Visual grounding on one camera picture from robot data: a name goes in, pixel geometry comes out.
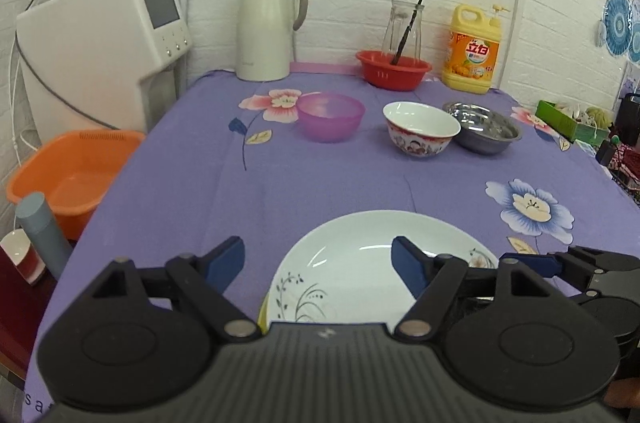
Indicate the green box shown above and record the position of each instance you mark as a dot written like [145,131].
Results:
[569,128]

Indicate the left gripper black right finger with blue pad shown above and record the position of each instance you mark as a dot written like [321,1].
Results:
[434,282]

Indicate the white bowl red pattern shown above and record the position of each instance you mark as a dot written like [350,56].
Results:
[418,129]

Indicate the yellow dish soap bottle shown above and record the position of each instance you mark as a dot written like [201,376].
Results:
[473,49]

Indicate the red plastic basket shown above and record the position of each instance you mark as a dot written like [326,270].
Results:
[378,70]

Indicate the stainless steel bowl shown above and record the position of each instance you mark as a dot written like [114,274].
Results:
[483,131]

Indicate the red white cup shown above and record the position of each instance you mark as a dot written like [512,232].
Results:
[23,255]

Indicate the black straw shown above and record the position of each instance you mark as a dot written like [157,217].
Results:
[407,30]

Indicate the orange plastic basin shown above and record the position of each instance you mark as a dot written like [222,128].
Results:
[74,171]

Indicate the white plate floral pattern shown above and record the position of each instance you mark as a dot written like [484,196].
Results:
[341,272]

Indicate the white plate grey rim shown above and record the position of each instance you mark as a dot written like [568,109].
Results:
[267,311]

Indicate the purple floral tablecloth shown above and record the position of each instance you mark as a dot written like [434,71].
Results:
[115,347]

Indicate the yellow plastic plate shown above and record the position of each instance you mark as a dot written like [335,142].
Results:
[262,319]

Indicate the blue paper fan decoration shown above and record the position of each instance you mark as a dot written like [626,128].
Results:
[619,29]

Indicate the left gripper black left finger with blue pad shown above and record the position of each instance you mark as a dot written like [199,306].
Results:
[200,283]

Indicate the purple translucent plastic bowl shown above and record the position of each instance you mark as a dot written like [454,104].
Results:
[328,116]

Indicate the clear glass carafe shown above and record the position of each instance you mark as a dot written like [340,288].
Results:
[402,30]

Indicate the grey cylinder bottle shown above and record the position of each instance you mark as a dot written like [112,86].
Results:
[34,215]

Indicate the white water dispenser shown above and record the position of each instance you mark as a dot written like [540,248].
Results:
[90,64]

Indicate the white thermos jug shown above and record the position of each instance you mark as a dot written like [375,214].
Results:
[264,38]

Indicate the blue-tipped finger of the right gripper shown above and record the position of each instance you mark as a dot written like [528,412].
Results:
[546,266]

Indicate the black kettle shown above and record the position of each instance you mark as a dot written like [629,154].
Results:
[628,120]

